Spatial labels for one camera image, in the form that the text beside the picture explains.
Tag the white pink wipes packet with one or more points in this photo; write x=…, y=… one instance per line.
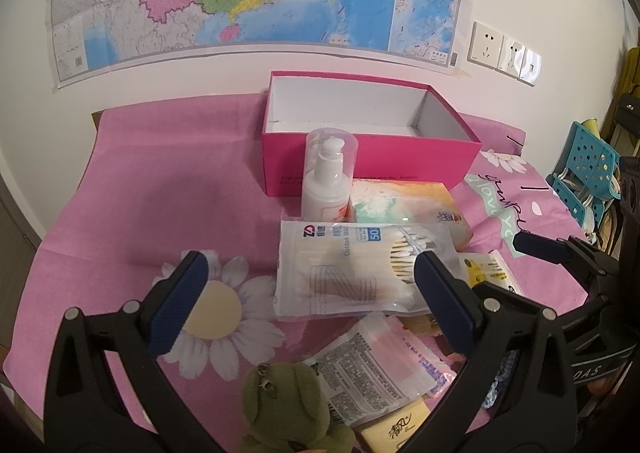
x=376, y=368

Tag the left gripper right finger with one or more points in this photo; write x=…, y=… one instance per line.
x=537, y=412

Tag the yellow hanging garment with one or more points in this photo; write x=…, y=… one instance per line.
x=621, y=125

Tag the cotton swab bag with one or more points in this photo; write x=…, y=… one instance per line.
x=340, y=269

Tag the white wall switch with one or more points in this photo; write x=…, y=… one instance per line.
x=519, y=61

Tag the gold tissue packet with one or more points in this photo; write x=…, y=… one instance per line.
x=390, y=432

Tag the white wall socket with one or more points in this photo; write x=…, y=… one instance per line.
x=485, y=46

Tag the yellow duck packet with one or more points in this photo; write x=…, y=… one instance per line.
x=492, y=268

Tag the pastel tissue pack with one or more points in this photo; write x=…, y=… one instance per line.
x=408, y=202

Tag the pink floral table cloth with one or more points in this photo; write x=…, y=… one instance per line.
x=184, y=175

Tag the green frog plush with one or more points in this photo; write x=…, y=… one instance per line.
x=286, y=411

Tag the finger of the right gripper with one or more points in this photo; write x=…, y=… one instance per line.
x=542, y=248

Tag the blue perforated basket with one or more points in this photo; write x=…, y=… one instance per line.
x=585, y=178

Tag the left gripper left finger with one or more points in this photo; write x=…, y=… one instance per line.
x=83, y=408

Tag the pink cardboard box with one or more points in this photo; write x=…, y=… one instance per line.
x=405, y=130

